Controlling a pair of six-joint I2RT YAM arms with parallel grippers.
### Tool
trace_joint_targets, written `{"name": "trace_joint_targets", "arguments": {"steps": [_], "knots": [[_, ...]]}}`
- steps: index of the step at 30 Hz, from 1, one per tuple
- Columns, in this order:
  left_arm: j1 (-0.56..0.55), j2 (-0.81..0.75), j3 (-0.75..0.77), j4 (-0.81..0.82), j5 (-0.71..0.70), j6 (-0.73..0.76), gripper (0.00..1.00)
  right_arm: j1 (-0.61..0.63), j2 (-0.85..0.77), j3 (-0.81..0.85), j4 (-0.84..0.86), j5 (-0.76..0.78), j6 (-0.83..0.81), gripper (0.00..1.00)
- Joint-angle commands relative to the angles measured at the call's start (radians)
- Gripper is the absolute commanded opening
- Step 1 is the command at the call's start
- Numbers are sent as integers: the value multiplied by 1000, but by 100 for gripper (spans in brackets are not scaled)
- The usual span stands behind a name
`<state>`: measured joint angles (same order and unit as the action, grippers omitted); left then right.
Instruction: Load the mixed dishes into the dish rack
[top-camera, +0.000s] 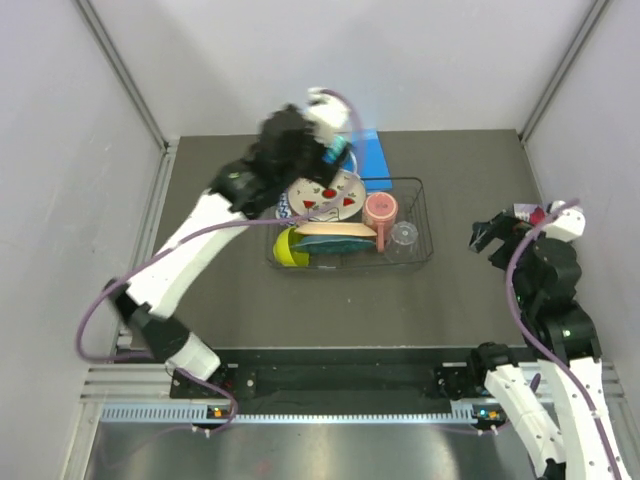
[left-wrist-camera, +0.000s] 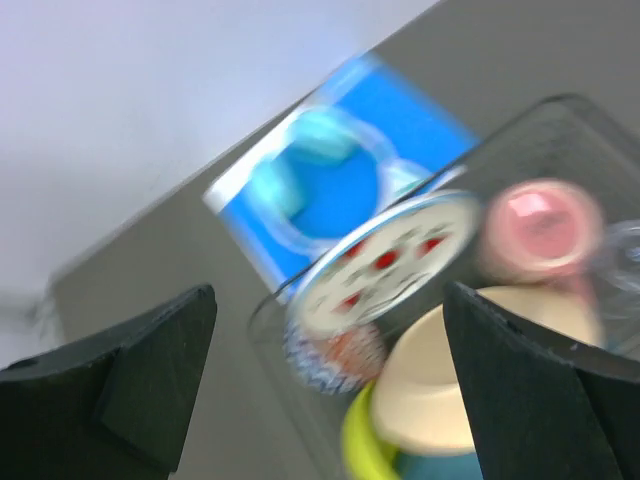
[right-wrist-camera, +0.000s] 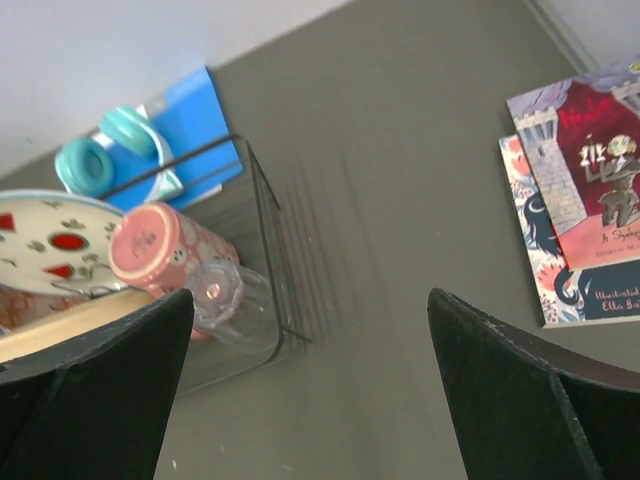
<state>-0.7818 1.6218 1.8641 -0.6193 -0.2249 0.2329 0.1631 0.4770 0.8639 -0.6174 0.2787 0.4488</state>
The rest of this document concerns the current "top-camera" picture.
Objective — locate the orange floral plate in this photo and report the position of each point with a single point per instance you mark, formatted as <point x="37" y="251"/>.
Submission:
<point x="336" y="228"/>

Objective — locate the teal cat ear headphones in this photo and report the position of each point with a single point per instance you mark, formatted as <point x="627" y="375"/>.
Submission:
<point x="340" y="147"/>

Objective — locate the illustrated red castle book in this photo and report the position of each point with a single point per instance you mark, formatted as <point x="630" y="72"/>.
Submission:
<point x="532" y="214"/>

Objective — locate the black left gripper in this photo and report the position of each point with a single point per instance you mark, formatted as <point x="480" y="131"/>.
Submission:
<point x="325" y="171"/>

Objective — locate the patterned blue red bowl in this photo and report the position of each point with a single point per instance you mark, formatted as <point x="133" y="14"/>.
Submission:
<point x="283" y="209"/>

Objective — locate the white watermelon pattern plate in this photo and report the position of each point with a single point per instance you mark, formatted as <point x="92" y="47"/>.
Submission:
<point x="343" y="199"/>

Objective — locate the teal scalloped plate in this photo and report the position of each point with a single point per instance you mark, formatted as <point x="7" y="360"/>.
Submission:
<point x="332" y="245"/>

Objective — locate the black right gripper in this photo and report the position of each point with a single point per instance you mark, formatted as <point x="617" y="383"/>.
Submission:
<point x="508" y="228"/>

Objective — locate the pink glass mug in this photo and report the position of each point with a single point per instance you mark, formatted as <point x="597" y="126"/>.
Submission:
<point x="379" y="213"/>

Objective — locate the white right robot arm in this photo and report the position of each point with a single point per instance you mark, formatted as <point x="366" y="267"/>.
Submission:
<point x="560" y="416"/>

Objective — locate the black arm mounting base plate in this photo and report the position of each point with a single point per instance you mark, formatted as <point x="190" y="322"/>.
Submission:
<point x="432" y="381"/>

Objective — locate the clear drinking glass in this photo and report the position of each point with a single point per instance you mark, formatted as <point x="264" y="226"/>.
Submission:
<point x="402" y="246"/>

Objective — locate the blue folder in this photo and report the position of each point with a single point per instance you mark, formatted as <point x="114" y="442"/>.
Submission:
<point x="375" y="171"/>

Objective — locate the black wire dish rack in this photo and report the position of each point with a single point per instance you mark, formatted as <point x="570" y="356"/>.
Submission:
<point x="409" y="193"/>

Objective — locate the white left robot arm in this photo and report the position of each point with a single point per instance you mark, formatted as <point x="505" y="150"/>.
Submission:
<point x="146" y="299"/>

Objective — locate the lime green bowl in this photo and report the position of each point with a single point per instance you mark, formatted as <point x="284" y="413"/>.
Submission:
<point x="283" y="251"/>

